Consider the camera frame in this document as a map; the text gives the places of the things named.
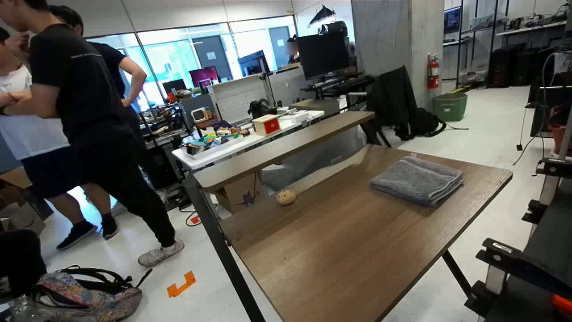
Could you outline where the grey towel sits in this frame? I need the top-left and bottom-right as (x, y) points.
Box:
(368, 151), (464, 209)

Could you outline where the round brown object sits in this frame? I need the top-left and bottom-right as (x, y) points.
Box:
(273, 187), (298, 207)

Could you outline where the long wooden bench table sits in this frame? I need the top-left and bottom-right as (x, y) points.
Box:
(193, 108), (377, 193)

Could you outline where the red and white box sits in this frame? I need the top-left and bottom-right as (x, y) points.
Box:
(252, 112), (282, 137)

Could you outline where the cardboard box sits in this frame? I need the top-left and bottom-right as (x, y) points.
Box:
(214, 169), (264, 214)

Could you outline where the small black desk bag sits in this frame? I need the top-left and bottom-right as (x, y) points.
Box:
(246, 96), (278, 119)

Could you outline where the white desk partition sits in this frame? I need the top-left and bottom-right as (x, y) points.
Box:
(209, 73), (273, 123)

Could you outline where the blue screen monitor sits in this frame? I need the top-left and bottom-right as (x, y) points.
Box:
(236, 48), (271, 78)

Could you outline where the seated person in office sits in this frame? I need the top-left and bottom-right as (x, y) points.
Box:
(284, 33), (302, 64)

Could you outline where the large black monitor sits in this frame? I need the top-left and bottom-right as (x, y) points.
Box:
(294, 30), (353, 82)

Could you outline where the purple screen monitor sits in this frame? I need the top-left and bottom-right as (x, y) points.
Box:
(187, 64), (221, 91)

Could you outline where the black office chair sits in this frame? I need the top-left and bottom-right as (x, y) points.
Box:
(362, 64), (418, 148)

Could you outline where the orange floor marker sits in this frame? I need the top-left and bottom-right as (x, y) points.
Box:
(166, 269), (198, 298)

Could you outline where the red fire extinguisher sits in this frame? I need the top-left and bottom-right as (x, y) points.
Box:
(425, 51), (443, 91)

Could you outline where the green plastic bin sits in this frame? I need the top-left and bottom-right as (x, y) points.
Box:
(430, 89), (470, 123)

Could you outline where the person in dark shirt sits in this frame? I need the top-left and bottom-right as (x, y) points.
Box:
(50, 3), (148, 144)

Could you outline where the person in black t-shirt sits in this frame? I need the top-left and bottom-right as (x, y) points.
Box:
(0, 0), (185, 268)

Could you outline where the colourful patterned backpack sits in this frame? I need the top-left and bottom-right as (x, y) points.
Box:
(10, 264), (153, 322)

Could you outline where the person in white shirt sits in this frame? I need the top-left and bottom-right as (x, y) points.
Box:
(0, 24), (121, 252)

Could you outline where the metal shelf rack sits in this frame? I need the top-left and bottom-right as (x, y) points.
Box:
(443, 0), (572, 91)

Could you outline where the plain black bag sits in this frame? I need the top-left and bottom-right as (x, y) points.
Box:
(0, 228), (48, 296)

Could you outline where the black table frame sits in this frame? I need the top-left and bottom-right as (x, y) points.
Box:
(180, 169), (496, 322)

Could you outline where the black bag with straps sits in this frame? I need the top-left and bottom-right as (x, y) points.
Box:
(409, 105), (446, 139)

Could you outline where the black robot stand frame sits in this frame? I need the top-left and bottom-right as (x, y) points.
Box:
(463, 153), (572, 322)

